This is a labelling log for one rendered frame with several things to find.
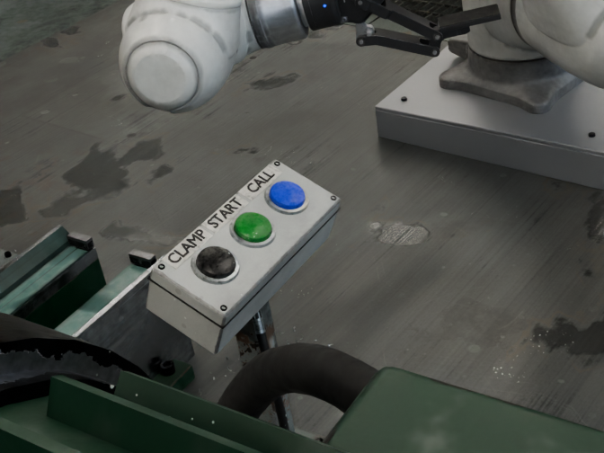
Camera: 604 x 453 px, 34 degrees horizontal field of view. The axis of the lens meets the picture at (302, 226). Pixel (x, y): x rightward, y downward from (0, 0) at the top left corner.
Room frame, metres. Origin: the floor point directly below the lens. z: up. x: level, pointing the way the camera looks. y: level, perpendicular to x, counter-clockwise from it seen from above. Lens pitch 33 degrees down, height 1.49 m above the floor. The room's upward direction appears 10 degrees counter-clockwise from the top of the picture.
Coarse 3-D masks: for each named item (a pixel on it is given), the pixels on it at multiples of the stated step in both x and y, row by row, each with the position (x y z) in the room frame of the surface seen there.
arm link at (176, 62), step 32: (160, 0) 0.93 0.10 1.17; (192, 0) 0.92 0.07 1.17; (224, 0) 0.93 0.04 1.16; (128, 32) 0.91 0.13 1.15; (160, 32) 0.89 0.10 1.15; (192, 32) 0.89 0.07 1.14; (224, 32) 0.92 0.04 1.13; (128, 64) 0.89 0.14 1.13; (160, 64) 0.87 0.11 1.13; (192, 64) 0.87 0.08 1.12; (224, 64) 0.91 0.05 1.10; (160, 96) 0.87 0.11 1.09; (192, 96) 0.87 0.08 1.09
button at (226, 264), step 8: (208, 248) 0.63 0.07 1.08; (216, 248) 0.63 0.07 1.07; (224, 248) 0.63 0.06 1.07; (200, 256) 0.62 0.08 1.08; (208, 256) 0.62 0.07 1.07; (216, 256) 0.62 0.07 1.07; (224, 256) 0.62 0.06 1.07; (232, 256) 0.62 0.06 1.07; (200, 264) 0.61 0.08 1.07; (208, 264) 0.61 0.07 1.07; (216, 264) 0.61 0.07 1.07; (224, 264) 0.61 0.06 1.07; (232, 264) 0.61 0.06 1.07; (208, 272) 0.60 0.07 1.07; (216, 272) 0.60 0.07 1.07; (224, 272) 0.60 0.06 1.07; (232, 272) 0.61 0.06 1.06
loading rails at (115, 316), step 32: (32, 256) 0.89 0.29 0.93; (64, 256) 0.89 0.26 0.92; (96, 256) 0.90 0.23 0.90; (0, 288) 0.84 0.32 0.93; (32, 288) 0.84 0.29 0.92; (64, 288) 0.86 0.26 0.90; (96, 288) 0.89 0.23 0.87; (128, 288) 0.79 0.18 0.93; (32, 320) 0.82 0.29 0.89; (64, 320) 0.85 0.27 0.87; (96, 320) 0.75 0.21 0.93; (128, 320) 0.78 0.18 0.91; (160, 320) 0.81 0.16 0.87; (128, 352) 0.77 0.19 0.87; (160, 352) 0.80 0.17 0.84; (192, 352) 0.84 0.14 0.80
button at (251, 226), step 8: (240, 216) 0.66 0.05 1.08; (248, 216) 0.66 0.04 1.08; (256, 216) 0.66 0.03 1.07; (240, 224) 0.65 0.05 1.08; (248, 224) 0.65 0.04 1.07; (256, 224) 0.66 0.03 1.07; (264, 224) 0.66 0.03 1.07; (240, 232) 0.65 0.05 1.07; (248, 232) 0.65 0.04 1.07; (256, 232) 0.65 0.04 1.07; (264, 232) 0.65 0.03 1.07; (248, 240) 0.64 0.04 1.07; (256, 240) 0.64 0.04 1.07; (264, 240) 0.64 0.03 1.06
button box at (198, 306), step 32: (256, 192) 0.70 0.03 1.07; (320, 192) 0.71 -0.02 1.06; (224, 224) 0.66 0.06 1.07; (288, 224) 0.67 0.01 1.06; (320, 224) 0.68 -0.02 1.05; (192, 256) 0.62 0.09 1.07; (256, 256) 0.63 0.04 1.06; (288, 256) 0.64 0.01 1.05; (160, 288) 0.61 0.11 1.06; (192, 288) 0.59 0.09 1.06; (224, 288) 0.60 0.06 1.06; (256, 288) 0.60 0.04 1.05; (192, 320) 0.59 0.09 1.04; (224, 320) 0.57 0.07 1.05
